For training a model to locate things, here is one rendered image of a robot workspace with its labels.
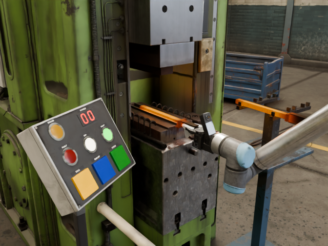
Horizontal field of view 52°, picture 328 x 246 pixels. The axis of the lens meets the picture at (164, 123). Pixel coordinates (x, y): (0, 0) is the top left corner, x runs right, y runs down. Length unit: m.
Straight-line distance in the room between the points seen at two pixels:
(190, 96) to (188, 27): 0.46
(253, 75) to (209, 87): 3.37
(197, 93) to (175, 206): 0.60
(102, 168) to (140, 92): 0.95
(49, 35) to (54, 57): 0.10
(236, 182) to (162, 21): 0.71
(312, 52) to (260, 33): 1.48
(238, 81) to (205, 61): 3.54
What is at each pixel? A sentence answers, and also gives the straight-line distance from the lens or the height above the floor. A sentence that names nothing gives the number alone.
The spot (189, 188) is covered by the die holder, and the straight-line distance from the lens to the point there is 1.69.
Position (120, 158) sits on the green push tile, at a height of 1.01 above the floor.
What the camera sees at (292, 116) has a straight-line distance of 1.65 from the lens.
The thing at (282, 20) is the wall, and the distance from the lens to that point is 9.48.
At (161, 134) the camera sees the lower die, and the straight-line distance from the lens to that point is 1.52.
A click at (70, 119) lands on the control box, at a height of 1.18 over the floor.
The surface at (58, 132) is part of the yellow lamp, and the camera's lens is 1.06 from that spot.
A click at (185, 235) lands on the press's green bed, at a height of 0.40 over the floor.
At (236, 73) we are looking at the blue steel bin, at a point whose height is 0.50.
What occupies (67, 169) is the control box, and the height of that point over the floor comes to 1.06.
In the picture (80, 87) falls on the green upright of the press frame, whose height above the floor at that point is 1.21.
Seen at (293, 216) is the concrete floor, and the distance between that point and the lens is 2.83.
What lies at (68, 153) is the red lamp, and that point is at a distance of 1.06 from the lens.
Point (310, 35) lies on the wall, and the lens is 9.22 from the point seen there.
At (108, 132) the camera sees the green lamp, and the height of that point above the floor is 1.10.
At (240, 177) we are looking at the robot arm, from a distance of 1.38.
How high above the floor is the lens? 1.53
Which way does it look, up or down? 20 degrees down
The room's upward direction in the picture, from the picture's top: straight up
